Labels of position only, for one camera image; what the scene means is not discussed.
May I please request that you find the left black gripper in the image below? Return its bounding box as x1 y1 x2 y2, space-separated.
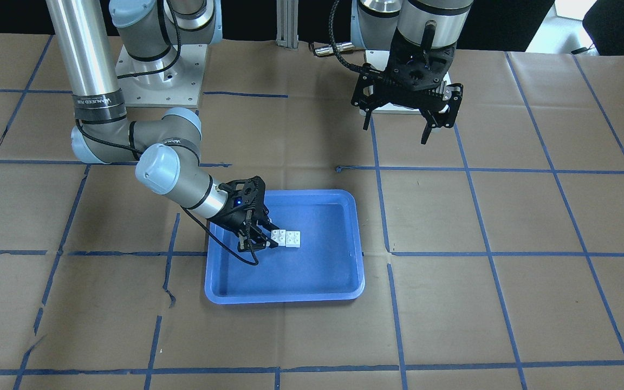
351 41 464 144

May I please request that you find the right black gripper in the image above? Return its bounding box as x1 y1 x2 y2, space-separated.
211 176 281 252

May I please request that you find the white block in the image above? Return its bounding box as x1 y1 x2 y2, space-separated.
285 230 301 248
271 229 287 247

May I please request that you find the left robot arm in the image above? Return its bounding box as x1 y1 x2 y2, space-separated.
336 1 473 144

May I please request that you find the aluminium frame post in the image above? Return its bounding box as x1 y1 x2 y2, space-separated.
275 0 299 51

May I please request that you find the blue plastic tray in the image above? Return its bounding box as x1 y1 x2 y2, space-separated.
205 188 366 304

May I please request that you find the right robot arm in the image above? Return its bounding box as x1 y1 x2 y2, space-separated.
47 1 282 254

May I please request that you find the brown paper table cover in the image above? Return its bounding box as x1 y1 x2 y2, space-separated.
0 34 624 389

